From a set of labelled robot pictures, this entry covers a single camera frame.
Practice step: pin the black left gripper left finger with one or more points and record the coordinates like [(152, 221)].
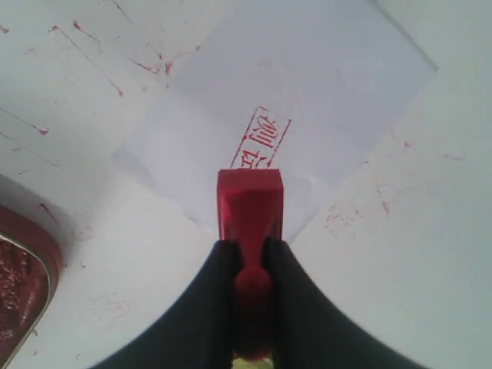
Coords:
[(196, 331)]

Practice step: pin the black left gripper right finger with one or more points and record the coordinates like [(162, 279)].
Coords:
[(309, 331)]

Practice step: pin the red stamp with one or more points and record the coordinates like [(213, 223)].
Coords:
[(250, 205)]

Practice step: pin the red ink pad tin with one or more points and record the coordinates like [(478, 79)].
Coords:
[(31, 264)]

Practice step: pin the gold tin lid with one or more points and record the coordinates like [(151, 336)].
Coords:
[(261, 363)]

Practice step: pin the white paper sheet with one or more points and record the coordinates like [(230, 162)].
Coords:
[(306, 87)]

